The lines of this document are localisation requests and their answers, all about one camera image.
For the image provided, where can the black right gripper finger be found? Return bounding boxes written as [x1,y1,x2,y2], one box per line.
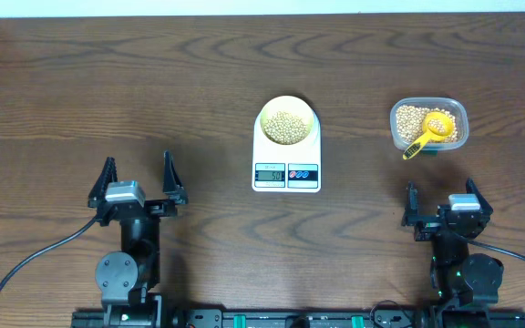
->
[466,178,494,216]
[401,181,419,226]

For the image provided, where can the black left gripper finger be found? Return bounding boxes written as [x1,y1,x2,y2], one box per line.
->
[87,157,118,209]
[162,150,189,204]

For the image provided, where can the yellow measuring scoop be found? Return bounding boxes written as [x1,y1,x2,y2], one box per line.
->
[402,112,455,160]

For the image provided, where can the yellow plastic bowl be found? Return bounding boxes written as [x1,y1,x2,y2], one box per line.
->
[259,96,314,141]

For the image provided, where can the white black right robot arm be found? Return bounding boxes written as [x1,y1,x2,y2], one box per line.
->
[401,179,504,327]

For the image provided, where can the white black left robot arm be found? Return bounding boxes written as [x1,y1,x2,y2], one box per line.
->
[71,151,188,328]

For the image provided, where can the white digital kitchen scale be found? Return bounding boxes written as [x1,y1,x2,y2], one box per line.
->
[252,110,322,193]

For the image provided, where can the beans in yellow bowl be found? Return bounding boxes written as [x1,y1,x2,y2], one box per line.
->
[262,111,308,145]

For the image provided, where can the clear plastic bean container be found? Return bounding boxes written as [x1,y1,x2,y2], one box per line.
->
[390,97,469,151]

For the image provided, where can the dried yellow beans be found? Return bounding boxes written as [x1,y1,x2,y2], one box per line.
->
[396,105,458,143]

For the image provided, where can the black rail with green clamps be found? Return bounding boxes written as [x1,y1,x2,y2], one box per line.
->
[70,299,525,328]

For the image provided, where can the black left camera cable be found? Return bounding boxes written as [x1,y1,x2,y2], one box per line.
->
[0,216,102,328]

